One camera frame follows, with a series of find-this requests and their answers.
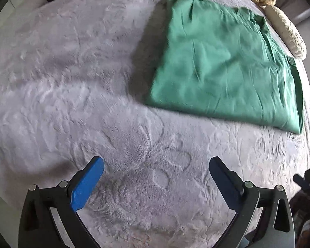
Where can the cream quilted pillow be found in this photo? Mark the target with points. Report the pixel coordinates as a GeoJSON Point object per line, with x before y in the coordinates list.
{"type": "Point", "coordinates": [286, 31]}

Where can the green work jacket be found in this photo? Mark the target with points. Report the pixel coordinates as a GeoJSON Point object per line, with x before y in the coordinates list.
{"type": "Point", "coordinates": [222, 64]}

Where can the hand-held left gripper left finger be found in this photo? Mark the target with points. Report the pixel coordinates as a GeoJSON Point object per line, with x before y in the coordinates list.
{"type": "Point", "coordinates": [88, 183]}

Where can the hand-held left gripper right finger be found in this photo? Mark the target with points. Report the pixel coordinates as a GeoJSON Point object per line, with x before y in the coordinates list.
{"type": "Point", "coordinates": [224, 184]}

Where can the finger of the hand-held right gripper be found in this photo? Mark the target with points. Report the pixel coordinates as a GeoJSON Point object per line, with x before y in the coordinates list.
{"type": "Point", "coordinates": [299, 180]}

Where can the lilac embossed blanket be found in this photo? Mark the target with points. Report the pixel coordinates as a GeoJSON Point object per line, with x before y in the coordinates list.
{"type": "Point", "coordinates": [80, 95]}

